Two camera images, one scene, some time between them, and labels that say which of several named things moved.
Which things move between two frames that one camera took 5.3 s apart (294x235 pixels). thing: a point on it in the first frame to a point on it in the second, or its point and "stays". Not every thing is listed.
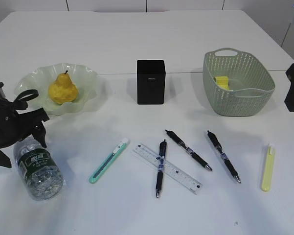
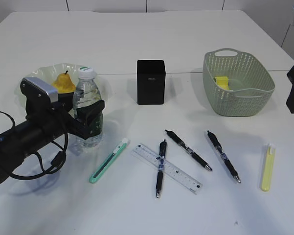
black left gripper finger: x=39 y=134 to x=84 y=113
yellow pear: x=63 y=90 stays
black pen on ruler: x=160 y=175 stays
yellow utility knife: x=268 y=170 stays
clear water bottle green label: x=40 y=174 to x=88 y=92
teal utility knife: x=99 y=175 stays
